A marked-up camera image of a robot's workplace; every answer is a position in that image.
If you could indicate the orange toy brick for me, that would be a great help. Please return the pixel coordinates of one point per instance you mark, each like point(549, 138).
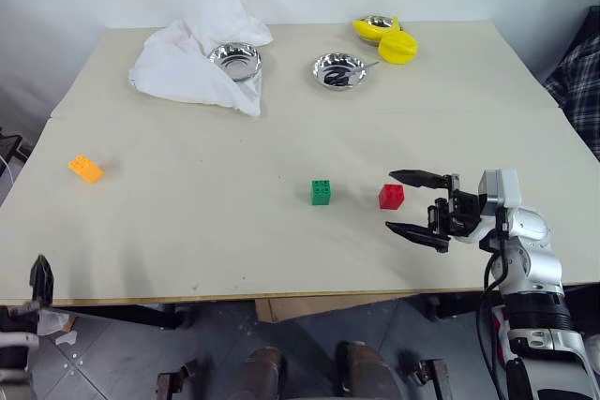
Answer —
point(86, 169)

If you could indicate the red toy brick cube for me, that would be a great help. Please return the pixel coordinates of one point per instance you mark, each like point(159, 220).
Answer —
point(390, 197)

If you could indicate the brown metal bracket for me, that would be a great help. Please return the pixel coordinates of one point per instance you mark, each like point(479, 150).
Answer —
point(175, 381)
point(429, 376)

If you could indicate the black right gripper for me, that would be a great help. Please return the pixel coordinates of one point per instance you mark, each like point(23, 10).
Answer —
point(457, 215)

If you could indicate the steel bowl with spoon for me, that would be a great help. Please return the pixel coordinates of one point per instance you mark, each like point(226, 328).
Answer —
point(338, 72)

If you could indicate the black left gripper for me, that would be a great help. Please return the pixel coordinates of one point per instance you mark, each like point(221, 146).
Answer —
point(19, 315)

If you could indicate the brown cardboard piece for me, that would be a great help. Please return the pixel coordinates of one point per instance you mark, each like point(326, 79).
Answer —
point(304, 308)

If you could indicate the dark plaid cloth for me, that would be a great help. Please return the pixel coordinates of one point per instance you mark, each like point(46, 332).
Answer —
point(579, 86)

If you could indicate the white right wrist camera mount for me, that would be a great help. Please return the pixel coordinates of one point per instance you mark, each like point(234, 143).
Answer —
point(508, 187)

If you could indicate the yellow bowl with steel liner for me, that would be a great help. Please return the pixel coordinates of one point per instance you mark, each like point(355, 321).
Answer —
point(372, 27)

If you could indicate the dark rounded shape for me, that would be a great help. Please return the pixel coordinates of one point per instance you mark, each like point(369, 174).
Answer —
point(365, 372)
point(260, 374)

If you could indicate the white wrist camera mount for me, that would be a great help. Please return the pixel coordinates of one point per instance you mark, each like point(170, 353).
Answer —
point(508, 187)
point(16, 340)

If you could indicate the white crumpled cloth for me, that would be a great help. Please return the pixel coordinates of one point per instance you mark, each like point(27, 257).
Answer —
point(173, 67)

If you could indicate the yellow plastic lid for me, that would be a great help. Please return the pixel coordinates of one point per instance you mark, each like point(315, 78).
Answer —
point(398, 48)

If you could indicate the crumpled white paper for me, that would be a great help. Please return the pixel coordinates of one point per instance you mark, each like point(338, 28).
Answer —
point(58, 325)

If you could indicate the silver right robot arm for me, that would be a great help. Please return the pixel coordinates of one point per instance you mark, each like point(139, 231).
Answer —
point(539, 269)

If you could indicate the green toy brick cube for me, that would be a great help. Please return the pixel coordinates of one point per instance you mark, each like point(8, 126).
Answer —
point(321, 193)

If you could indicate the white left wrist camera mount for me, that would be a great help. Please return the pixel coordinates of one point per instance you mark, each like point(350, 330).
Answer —
point(16, 340)

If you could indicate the metal spoon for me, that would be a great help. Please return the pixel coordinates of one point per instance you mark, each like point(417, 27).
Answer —
point(370, 65)

